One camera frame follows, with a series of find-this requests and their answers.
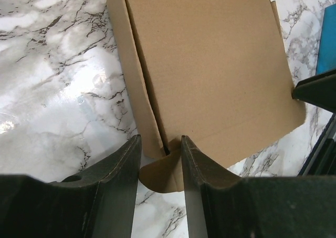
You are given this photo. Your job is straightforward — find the blue box right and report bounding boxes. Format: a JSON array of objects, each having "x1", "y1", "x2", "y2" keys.
[{"x1": 316, "y1": 4, "x2": 336, "y2": 75}]

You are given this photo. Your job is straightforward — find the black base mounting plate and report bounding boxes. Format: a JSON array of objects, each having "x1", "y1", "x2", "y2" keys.
[{"x1": 298, "y1": 114, "x2": 335, "y2": 176}]

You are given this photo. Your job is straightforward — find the cardboard box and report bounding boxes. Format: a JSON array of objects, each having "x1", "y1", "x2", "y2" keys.
[{"x1": 107, "y1": 0, "x2": 306, "y2": 193}]

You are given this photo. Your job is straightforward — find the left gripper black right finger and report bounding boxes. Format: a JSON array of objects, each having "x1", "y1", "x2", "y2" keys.
[{"x1": 181, "y1": 136, "x2": 335, "y2": 237}]

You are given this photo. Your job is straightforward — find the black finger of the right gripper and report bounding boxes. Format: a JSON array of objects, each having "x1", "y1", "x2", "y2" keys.
[{"x1": 292, "y1": 69, "x2": 336, "y2": 113}]

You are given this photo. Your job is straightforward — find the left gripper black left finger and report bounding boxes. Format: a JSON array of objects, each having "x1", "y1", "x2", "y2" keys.
[{"x1": 1, "y1": 135, "x2": 142, "y2": 237}]

